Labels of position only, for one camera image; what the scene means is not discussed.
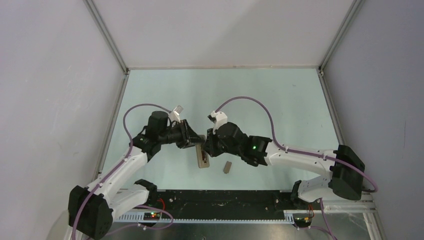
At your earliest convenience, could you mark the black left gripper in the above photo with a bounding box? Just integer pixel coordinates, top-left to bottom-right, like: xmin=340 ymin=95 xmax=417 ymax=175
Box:
xmin=158 ymin=119 xmax=205 ymax=149

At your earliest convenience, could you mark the beige remote control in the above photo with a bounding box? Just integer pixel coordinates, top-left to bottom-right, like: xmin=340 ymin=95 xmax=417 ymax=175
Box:
xmin=195 ymin=143 xmax=210 ymax=169

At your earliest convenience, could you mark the beige battery compartment cover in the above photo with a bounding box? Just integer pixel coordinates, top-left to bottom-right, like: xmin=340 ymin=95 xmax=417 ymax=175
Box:
xmin=223 ymin=161 xmax=232 ymax=174

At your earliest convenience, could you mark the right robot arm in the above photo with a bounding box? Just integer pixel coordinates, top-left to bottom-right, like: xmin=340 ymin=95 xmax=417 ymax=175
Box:
xmin=203 ymin=122 xmax=365 ymax=209

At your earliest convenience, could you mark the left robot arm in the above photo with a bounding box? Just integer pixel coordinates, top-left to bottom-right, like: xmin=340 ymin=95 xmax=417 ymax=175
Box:
xmin=66 ymin=111 xmax=205 ymax=240

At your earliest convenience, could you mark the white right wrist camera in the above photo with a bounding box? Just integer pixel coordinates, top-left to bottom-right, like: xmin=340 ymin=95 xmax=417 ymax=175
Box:
xmin=207 ymin=111 xmax=228 ymax=134

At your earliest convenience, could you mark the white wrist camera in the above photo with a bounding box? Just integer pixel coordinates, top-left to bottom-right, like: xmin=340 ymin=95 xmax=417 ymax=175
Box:
xmin=207 ymin=111 xmax=228 ymax=134
xmin=168 ymin=105 xmax=184 ymax=123

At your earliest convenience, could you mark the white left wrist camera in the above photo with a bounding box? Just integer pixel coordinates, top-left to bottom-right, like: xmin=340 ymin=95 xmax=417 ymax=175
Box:
xmin=168 ymin=105 xmax=184 ymax=123

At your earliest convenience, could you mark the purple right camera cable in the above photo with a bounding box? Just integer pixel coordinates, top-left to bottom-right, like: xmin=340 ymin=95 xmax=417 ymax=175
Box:
xmin=214 ymin=96 xmax=379 ymax=194

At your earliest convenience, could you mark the purple camera cable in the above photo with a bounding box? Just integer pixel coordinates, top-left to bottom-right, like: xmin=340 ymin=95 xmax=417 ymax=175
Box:
xmin=214 ymin=96 xmax=379 ymax=194
xmin=70 ymin=103 xmax=172 ymax=240

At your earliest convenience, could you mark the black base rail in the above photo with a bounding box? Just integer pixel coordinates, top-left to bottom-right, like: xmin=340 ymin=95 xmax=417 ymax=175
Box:
xmin=129 ymin=190 xmax=321 ymax=223

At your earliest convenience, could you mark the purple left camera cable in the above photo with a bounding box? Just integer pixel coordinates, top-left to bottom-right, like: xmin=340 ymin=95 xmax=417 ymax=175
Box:
xmin=70 ymin=103 xmax=172 ymax=240

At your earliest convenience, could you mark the white slotted cable duct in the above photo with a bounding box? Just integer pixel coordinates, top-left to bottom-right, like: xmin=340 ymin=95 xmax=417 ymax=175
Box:
xmin=115 ymin=211 xmax=296 ymax=224

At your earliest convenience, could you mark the left aluminium frame post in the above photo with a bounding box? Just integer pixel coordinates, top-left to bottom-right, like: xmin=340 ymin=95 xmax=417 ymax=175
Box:
xmin=83 ymin=0 xmax=129 ymax=75

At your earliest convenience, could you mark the aluminium frame post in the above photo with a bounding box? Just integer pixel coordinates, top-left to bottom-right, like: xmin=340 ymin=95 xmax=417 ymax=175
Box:
xmin=318 ymin=0 xmax=366 ymax=72
xmin=83 ymin=0 xmax=129 ymax=75

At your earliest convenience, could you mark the right aluminium frame post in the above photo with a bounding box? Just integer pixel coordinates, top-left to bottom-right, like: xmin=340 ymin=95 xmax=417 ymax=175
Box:
xmin=318 ymin=0 xmax=366 ymax=72

